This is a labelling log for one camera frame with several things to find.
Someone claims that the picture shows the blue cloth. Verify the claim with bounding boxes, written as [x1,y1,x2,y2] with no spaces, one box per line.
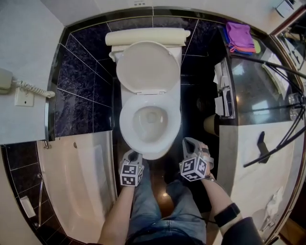
[223,31,256,56]

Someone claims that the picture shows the coiled telephone cord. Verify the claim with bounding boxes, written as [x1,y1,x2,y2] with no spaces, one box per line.
[11,80,55,98]

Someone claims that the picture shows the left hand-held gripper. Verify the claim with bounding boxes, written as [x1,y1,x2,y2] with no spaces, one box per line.
[119,150,145,187]

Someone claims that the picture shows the chrome sink faucet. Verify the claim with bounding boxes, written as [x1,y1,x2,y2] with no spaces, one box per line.
[260,216,275,232]

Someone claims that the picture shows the white toilet seat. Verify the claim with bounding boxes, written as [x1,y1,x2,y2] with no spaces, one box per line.
[119,94,182,160]

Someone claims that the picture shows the chrome grab bar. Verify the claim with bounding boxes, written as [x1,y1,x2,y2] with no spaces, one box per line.
[34,173,45,227]

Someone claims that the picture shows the white phone wall plate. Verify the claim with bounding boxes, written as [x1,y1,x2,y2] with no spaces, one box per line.
[14,87,34,108]

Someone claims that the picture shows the rolled cream bath mat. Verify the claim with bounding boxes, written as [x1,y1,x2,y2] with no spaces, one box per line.
[105,27,191,47]

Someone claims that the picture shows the crumpled white tissue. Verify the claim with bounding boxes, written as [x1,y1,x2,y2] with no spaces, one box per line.
[266,186,284,213]

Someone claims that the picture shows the white soap dish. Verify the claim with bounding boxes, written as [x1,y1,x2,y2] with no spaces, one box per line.
[19,195,36,218]

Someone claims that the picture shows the wood-framed mirror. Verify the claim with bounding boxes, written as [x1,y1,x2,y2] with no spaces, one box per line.
[270,0,306,79]

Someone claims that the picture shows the purple cloth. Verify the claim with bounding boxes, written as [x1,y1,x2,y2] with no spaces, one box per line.
[226,22,255,52]

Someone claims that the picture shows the green dish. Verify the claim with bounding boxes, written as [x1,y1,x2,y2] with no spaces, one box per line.
[252,39,262,54]

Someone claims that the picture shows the person's left forearm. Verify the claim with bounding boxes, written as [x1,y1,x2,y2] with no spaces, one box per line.
[98,185,134,245]

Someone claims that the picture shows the person's right forearm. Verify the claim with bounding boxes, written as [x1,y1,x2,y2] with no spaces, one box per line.
[200,177,263,245]

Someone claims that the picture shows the round metal floor drain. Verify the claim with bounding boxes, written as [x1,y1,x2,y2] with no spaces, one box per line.
[196,95,208,112]

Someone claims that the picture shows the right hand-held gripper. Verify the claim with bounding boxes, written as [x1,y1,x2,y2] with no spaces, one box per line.
[179,138,208,184]

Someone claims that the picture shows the white bathtub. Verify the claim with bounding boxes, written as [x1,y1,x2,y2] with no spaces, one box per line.
[37,131,118,240]

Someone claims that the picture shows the black wristband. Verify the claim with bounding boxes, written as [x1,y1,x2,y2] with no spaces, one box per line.
[214,203,241,227]

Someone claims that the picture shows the chrome toilet paper holder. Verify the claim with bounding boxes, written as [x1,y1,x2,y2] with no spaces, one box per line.
[213,58,236,119]

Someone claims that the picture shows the person's right hand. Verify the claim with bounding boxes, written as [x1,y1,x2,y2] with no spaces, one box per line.
[200,143,214,178]

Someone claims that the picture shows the white bottle in wall holder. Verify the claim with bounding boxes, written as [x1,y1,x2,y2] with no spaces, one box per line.
[273,0,295,18]

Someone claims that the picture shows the white paper sheet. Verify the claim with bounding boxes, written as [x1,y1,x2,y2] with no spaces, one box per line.
[214,97,225,115]

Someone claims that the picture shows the white toilet lid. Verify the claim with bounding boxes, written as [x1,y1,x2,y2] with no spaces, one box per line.
[116,41,180,96]

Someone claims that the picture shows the black stand on counter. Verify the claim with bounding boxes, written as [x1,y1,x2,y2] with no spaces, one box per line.
[257,131,271,164]

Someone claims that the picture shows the marble vanity counter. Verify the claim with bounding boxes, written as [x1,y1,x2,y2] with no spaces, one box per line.
[216,26,306,242]

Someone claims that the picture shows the black tripod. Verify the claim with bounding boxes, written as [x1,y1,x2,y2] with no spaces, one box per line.
[243,57,306,168]

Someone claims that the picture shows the white folded card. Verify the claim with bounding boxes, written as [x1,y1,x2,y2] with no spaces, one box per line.
[262,49,290,94]

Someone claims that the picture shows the white toilet bowl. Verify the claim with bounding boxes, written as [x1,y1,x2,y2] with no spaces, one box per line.
[109,44,183,161]

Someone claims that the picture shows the person's legs in blue jeans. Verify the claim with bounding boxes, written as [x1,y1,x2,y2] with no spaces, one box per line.
[128,159,208,245]

